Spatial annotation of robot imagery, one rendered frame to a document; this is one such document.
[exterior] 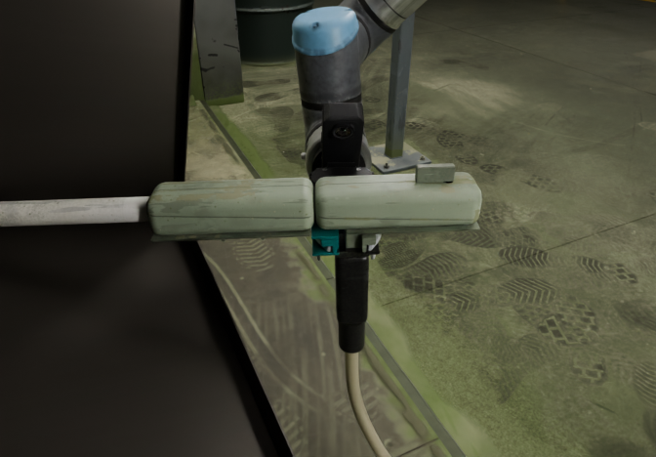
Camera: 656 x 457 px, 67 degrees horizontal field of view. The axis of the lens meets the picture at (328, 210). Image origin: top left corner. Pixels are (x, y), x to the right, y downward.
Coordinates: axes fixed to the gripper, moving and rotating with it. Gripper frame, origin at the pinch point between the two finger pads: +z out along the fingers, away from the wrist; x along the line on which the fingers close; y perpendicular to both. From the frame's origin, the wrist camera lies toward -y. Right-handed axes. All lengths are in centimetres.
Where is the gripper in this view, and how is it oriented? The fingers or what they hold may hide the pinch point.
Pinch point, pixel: (348, 234)
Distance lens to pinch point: 48.4
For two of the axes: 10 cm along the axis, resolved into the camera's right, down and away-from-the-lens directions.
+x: -10.0, 0.2, -0.3
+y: 0.0, 8.6, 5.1
